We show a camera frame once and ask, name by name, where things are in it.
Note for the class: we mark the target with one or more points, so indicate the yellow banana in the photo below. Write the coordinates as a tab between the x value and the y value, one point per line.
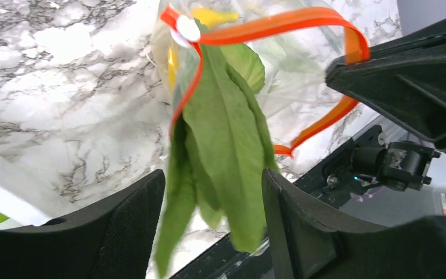
183	29

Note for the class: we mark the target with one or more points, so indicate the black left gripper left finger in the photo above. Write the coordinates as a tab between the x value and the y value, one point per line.
111	238

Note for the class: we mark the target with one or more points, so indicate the white plastic bin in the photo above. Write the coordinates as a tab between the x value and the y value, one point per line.
26	200

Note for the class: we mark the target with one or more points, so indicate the green leafy vegetable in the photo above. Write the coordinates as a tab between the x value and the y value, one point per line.
219	147

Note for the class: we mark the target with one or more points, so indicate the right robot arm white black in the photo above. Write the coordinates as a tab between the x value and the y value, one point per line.
398	165

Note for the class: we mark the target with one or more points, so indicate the clear zip bag orange zipper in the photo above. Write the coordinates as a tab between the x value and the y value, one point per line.
182	68

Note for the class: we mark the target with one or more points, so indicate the black mounting rail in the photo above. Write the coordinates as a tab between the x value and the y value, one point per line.
222	261

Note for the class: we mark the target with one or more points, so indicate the green cabbage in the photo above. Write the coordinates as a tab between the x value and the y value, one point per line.
287	72

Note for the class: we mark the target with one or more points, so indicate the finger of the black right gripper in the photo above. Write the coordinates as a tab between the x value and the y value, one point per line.
404	80

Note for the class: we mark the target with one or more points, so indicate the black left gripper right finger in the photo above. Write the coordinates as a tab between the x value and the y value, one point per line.
310	239

